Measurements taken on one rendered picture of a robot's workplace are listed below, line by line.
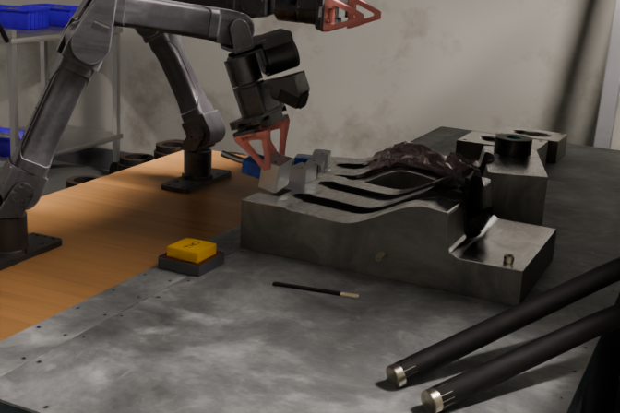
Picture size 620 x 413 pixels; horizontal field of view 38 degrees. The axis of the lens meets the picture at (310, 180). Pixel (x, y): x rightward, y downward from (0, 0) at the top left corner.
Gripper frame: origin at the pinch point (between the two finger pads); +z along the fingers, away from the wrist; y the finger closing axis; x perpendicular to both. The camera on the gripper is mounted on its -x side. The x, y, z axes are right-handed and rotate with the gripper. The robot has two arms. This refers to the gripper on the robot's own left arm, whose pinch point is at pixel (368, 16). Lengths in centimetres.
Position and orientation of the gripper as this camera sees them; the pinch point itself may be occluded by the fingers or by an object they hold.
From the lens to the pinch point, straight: 183.7
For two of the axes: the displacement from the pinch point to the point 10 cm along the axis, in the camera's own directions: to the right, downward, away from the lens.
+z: 9.1, 1.7, -3.9
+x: -0.7, 9.6, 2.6
